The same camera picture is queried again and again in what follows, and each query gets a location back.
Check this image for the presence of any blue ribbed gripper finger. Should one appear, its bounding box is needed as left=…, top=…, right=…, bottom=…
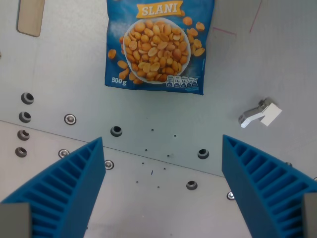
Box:
left=0, top=136, right=107, bottom=238
left=221, top=134, right=317, bottom=238

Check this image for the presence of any blue salted peanuts bag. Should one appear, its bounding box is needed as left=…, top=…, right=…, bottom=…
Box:
left=104, top=0, right=216, bottom=96

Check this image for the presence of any light wooden rounded panel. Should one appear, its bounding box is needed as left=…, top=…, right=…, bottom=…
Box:
left=16, top=0, right=46, bottom=38

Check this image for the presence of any grey and white metal bracket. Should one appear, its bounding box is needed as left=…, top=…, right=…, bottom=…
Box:
left=237, top=97, right=283, bottom=129

